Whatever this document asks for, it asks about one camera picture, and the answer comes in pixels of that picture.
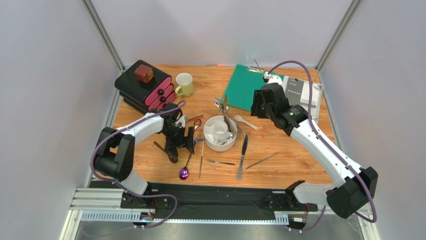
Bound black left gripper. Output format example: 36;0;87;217
161;124;195;157

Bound iridescent blue purple spoon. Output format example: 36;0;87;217
179;153;193;181

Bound gold spoon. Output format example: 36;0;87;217
222;95;234;133

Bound silver spoon dark handle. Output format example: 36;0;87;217
214;97;232;133

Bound silver table knife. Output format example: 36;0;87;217
235;134;249;181

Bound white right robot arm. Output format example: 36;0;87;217
250;83;378;219

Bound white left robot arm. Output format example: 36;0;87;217
89;100;195;197

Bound silver utensils in holder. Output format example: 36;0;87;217
220;131;238;145

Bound dark brown wooden spoon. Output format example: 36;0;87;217
153;141;179;164

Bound green clipboard folder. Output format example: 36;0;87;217
221;64;269;112

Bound white plastic spoon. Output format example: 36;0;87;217
234;115;259;131

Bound small silver fork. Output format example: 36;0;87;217
207;159;236;166

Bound orange chopstick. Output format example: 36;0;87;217
184;115;204;123

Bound setup guide booklet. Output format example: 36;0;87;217
283;75;323;123

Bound white divided utensil holder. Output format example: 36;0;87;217
203;115;237;152

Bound black pink drawer box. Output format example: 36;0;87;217
114;60;177;114

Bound pale yellow mug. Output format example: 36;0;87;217
175;73;193;97

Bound red brown cube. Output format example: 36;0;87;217
134;64;154;84

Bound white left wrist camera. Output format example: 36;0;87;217
174;115;188;128

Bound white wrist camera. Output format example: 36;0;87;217
263;71;283;85
174;115;188;128

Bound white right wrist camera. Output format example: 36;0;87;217
263;71;283;85

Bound iridescent ornate handle utensil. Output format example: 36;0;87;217
193;118;202;131

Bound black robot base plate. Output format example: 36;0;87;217
120;183;318;221

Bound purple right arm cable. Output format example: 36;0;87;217
266;60;378;223

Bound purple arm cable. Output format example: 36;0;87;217
89;100;187;201
266;60;378;223

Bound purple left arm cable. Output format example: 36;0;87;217
89;100;187;201

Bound aluminium frame rail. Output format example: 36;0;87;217
59;186;380;240

